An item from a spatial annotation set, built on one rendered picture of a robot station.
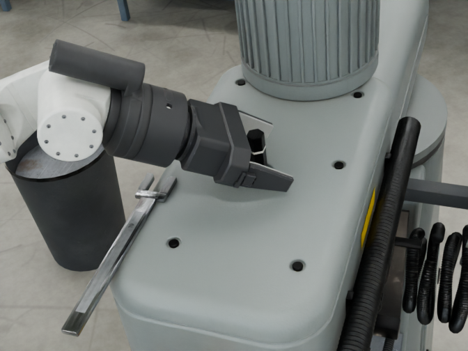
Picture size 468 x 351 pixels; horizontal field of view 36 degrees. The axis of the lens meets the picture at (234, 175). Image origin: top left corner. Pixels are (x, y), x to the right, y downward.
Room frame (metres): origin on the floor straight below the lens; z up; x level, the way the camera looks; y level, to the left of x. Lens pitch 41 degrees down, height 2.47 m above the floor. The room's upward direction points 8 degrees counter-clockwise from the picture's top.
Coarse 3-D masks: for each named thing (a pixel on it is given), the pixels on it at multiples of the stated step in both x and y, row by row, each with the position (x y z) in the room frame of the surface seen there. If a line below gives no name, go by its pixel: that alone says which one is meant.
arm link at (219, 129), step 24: (168, 96) 0.65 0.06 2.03; (168, 120) 0.62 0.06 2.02; (192, 120) 0.64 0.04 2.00; (216, 120) 0.66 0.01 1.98; (240, 120) 0.67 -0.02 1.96; (144, 144) 0.61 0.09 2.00; (168, 144) 0.61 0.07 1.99; (192, 144) 0.62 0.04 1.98; (216, 144) 0.62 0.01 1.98; (240, 144) 0.62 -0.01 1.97; (192, 168) 0.61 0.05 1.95; (216, 168) 0.62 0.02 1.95; (240, 168) 0.60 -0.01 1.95
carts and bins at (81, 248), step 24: (24, 144) 2.62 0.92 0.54; (24, 168) 2.50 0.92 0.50; (48, 168) 2.47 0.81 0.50; (72, 168) 2.45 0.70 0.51; (96, 168) 2.34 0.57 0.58; (24, 192) 2.33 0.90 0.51; (48, 192) 2.27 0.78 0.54; (72, 192) 2.27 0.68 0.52; (96, 192) 2.32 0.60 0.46; (48, 216) 2.29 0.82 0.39; (72, 216) 2.28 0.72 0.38; (96, 216) 2.31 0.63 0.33; (120, 216) 2.43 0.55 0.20; (48, 240) 2.34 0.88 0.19; (72, 240) 2.28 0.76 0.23; (96, 240) 2.30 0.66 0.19; (72, 264) 2.30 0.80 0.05; (96, 264) 2.30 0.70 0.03
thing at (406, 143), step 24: (408, 120) 0.83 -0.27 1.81; (408, 144) 0.78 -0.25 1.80; (384, 168) 0.75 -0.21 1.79; (408, 168) 0.74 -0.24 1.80; (384, 192) 0.69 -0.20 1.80; (384, 216) 0.64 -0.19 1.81; (384, 240) 0.60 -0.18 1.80; (360, 264) 0.57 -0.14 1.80; (384, 264) 0.57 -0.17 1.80; (360, 288) 0.53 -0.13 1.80; (360, 312) 0.50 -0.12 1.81; (360, 336) 0.46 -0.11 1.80
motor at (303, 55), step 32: (256, 0) 0.83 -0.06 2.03; (288, 0) 0.80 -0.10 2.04; (320, 0) 0.80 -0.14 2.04; (352, 0) 0.80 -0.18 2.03; (256, 32) 0.83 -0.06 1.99; (288, 32) 0.80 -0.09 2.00; (320, 32) 0.80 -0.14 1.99; (352, 32) 0.80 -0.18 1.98; (256, 64) 0.84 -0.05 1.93; (288, 64) 0.80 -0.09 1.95; (320, 64) 0.80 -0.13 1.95; (352, 64) 0.81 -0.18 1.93; (288, 96) 0.80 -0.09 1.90; (320, 96) 0.79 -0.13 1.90
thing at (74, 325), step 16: (144, 192) 0.65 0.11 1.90; (160, 192) 0.64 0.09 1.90; (144, 208) 0.62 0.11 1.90; (128, 224) 0.59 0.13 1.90; (128, 240) 0.57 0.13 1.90; (112, 256) 0.55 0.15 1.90; (96, 272) 0.53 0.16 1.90; (112, 272) 0.53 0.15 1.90; (96, 288) 0.50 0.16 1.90; (80, 304) 0.49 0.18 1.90; (96, 304) 0.49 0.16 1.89; (80, 320) 0.47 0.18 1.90
